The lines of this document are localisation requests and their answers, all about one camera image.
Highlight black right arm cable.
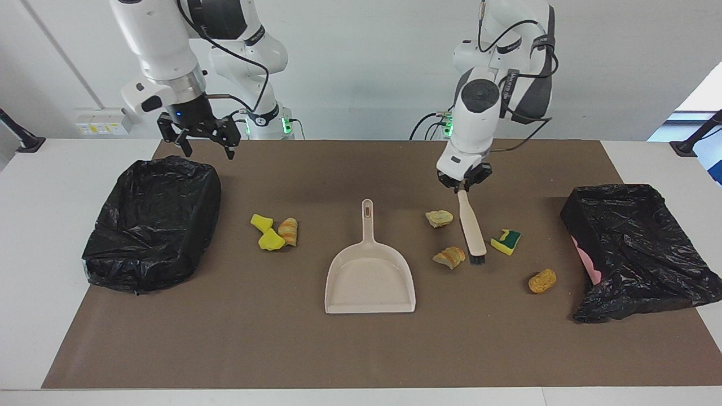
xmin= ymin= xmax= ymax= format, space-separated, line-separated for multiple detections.
xmin=178 ymin=0 xmax=270 ymax=113

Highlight beige plastic dustpan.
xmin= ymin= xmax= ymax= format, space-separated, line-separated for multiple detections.
xmin=324 ymin=198 xmax=417 ymax=315

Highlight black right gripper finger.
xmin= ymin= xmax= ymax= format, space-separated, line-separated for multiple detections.
xmin=157 ymin=113 xmax=193 ymax=158
xmin=204 ymin=114 xmax=242 ymax=161

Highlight left black bag bin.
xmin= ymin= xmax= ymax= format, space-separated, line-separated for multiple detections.
xmin=82 ymin=156 xmax=222 ymax=295

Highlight brown paper table mat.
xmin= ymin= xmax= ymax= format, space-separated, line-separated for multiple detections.
xmin=41 ymin=139 xmax=722 ymax=390

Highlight green yellow sponge piece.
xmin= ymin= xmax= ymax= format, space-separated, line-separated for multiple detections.
xmin=490 ymin=228 xmax=521 ymax=256

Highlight brown oval toy bread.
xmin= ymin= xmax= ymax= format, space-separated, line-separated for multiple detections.
xmin=528 ymin=268 xmax=557 ymax=294

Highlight orange striped toy croissant piece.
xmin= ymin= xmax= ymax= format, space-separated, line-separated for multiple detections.
xmin=432 ymin=246 xmax=466 ymax=270

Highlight chunky yellow sponge piece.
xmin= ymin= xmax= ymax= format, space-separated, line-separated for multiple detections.
xmin=258 ymin=228 xmax=286 ymax=251

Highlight bright window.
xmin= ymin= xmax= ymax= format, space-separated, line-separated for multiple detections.
xmin=648 ymin=59 xmax=722 ymax=187

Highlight black left base cable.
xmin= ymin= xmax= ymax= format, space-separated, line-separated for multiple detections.
xmin=409 ymin=110 xmax=452 ymax=140

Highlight pink plastic bin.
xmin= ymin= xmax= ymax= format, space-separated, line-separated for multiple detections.
xmin=571 ymin=235 xmax=602 ymax=286

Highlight black clamp mount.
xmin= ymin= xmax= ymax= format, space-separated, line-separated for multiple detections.
xmin=670 ymin=110 xmax=722 ymax=157
xmin=0 ymin=107 xmax=46 ymax=154

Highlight beige hand brush black bristles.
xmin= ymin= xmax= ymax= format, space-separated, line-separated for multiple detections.
xmin=456 ymin=189 xmax=488 ymax=266

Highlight black plastic trash bag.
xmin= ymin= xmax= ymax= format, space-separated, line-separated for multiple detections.
xmin=560 ymin=183 xmax=722 ymax=324

